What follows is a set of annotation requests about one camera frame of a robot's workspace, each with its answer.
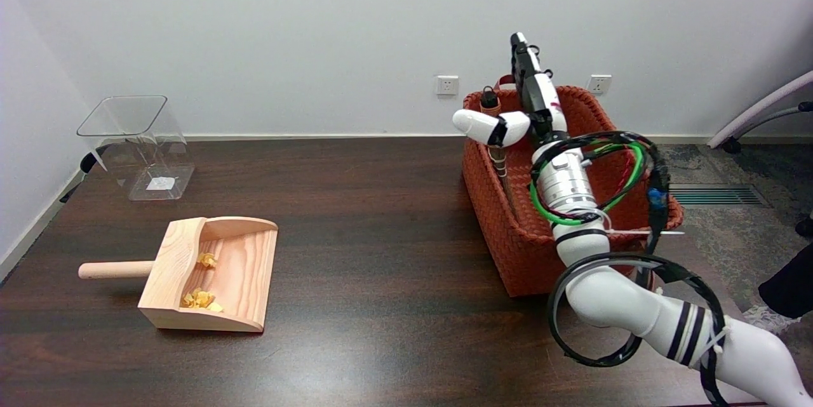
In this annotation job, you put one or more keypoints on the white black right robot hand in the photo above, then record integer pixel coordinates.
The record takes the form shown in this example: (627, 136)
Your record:
(543, 99)

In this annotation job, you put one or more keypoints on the black chair caster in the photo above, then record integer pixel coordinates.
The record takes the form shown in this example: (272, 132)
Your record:
(805, 227)

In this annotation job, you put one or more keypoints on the white wall outlet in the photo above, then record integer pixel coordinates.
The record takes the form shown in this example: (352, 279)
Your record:
(599, 84)
(447, 86)

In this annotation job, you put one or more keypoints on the wooden dustpan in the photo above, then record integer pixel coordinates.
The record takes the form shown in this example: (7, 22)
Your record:
(235, 267)

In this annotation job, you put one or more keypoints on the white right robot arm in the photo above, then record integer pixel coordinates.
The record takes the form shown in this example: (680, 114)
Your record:
(610, 299)

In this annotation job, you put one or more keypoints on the clear plastic container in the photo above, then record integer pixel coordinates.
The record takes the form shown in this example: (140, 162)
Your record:
(136, 140)

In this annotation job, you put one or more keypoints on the yellow crumpled paper scrap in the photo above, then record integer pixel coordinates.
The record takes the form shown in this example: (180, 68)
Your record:
(216, 307)
(206, 260)
(197, 298)

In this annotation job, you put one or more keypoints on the floor air vent grille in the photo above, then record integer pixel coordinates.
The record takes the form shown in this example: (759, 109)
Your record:
(718, 195)

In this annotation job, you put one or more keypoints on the white chair leg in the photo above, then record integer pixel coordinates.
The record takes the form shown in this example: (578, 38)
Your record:
(762, 108)

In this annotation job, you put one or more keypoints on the red-brown woven basket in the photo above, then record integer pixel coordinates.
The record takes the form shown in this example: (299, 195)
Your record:
(498, 229)

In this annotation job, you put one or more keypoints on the white patterned shoe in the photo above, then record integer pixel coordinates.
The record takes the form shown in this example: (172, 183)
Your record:
(762, 317)

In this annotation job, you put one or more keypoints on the white zip tie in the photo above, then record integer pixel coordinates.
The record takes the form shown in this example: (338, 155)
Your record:
(635, 231)

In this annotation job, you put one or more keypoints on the black trouser leg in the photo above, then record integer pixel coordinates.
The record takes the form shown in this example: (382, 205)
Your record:
(791, 286)

